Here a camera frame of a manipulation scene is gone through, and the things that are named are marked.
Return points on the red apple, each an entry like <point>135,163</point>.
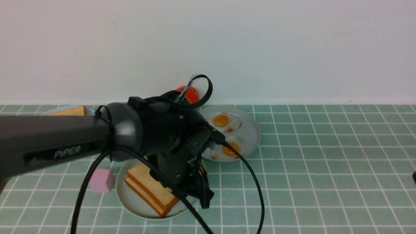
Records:
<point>192,95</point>

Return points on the pink foam cube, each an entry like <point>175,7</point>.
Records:
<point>101,180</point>

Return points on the green grid tablecloth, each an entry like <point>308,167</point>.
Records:
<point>334,169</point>

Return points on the toast slice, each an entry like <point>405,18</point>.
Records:
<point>76,111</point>
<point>140,174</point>
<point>162,211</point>

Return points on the grey plate with eggs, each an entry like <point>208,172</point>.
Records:
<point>244,140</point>

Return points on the light blue bread plate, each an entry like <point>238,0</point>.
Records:
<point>90,112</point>

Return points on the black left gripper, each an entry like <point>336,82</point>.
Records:
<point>171,138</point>

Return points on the pale green empty plate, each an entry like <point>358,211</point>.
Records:
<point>135,204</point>

